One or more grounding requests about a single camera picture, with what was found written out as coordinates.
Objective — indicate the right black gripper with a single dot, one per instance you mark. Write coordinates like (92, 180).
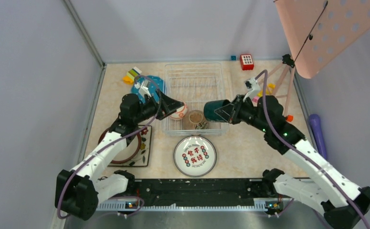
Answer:
(230, 112)

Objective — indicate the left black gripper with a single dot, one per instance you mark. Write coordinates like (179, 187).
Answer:
(169, 105)

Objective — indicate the orange patterned white bowl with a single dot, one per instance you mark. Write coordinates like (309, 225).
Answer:
(180, 113)

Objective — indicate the dark green mug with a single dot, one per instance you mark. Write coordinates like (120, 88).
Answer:
(210, 113)

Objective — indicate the brown flower glazed bowl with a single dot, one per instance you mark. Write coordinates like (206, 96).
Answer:
(194, 120)

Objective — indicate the white plate with characters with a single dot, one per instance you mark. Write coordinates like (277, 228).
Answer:
(195, 156)

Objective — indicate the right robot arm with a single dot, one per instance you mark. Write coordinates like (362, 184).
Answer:
(341, 202)

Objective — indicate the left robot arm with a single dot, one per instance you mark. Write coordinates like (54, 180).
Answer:
(78, 190)

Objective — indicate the pink toy block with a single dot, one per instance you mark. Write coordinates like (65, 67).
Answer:
(255, 99)

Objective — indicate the colourful block stack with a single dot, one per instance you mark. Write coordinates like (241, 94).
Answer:
(131, 75)

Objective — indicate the red rimmed round plate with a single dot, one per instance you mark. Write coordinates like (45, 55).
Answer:
(133, 147)

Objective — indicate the red white toy block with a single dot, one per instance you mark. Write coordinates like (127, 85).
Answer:
(246, 62)

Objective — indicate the square leaf patterned plate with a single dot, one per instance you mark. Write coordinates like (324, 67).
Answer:
(142, 157)

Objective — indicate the orange wooden toy block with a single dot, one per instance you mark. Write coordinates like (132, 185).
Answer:
(289, 118)

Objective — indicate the pink perforated music stand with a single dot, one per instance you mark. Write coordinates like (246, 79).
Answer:
(331, 41)

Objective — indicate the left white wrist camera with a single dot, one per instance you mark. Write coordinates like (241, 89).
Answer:
(143, 89)

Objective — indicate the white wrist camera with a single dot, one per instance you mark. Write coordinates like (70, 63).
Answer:
(253, 88)
(143, 89)

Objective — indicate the white wire dish rack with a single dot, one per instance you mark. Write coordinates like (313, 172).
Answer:
(195, 84)

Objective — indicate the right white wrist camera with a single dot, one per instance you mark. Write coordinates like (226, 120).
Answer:
(253, 88)

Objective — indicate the yellow toy frame block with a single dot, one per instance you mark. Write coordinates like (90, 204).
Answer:
(268, 90)

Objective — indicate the purple handle tool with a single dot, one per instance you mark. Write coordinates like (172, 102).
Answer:
(315, 124)

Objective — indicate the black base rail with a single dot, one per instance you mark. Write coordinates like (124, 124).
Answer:
(205, 192)

